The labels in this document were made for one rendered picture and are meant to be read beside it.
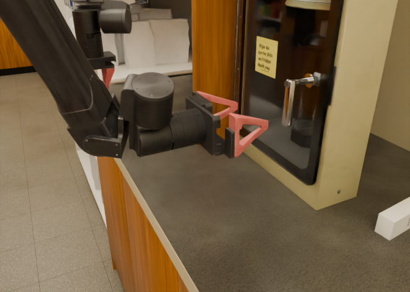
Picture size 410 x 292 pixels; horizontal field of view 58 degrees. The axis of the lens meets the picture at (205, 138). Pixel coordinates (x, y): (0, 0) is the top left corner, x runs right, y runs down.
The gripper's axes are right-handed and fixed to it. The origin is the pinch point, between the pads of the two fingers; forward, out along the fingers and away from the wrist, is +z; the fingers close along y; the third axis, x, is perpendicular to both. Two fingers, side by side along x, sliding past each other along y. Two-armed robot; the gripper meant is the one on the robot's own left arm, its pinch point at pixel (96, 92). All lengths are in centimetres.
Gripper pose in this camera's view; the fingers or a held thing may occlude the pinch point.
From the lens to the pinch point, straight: 96.7
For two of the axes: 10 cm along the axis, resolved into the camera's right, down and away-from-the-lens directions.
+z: 0.1, 9.0, 4.3
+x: -4.5, -3.8, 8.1
